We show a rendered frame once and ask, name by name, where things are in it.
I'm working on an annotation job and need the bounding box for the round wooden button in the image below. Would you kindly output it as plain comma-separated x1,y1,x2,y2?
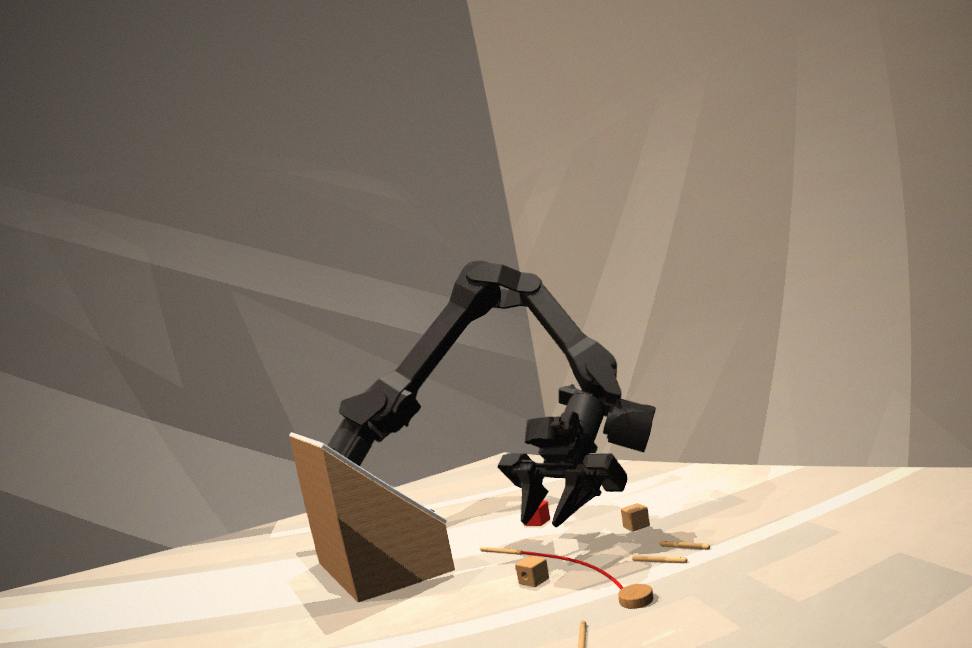
618,584,654,609

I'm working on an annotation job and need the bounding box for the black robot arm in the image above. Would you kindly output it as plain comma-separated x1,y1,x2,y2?
328,260,656,466

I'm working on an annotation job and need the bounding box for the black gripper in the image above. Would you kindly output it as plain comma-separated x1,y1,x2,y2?
497,421,628,528

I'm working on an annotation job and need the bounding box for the red string with wooden stick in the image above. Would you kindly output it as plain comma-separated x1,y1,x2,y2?
480,547,624,589

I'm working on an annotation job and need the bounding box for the red cube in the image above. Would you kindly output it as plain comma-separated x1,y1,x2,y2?
524,501,551,526

